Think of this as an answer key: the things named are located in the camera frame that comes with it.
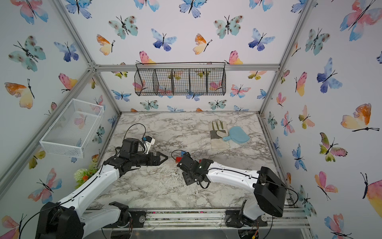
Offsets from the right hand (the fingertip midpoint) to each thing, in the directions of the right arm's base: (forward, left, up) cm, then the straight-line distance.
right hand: (191, 174), depth 80 cm
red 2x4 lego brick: (+12, +9, -7) cm, 17 cm away
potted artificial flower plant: (-7, +51, +9) cm, 53 cm away
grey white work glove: (+36, -17, -7) cm, 40 cm away
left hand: (+7, +15, +6) cm, 17 cm away
